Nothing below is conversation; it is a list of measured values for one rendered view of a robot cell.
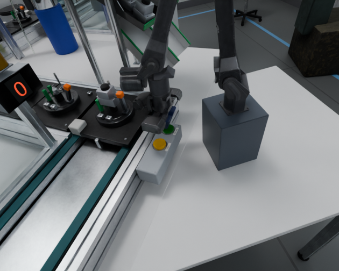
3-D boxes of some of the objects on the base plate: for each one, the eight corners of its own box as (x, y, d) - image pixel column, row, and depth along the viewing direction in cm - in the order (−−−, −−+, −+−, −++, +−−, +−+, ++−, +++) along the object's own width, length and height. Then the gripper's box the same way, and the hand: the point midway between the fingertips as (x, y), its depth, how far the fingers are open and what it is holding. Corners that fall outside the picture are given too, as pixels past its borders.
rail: (179, 114, 94) (177, 93, 86) (14, 430, 41) (-33, 453, 33) (167, 112, 95) (164, 91, 87) (-6, 412, 42) (-55, 429, 34)
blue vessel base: (83, 44, 154) (65, 1, 134) (69, 56, 145) (47, 11, 125) (66, 43, 159) (46, 1, 139) (51, 54, 150) (28, 11, 130)
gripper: (156, 112, 56) (163, 151, 67) (181, 72, 67) (184, 111, 78) (134, 108, 58) (146, 146, 69) (162, 70, 69) (168, 108, 80)
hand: (164, 120), depth 71 cm, fingers closed
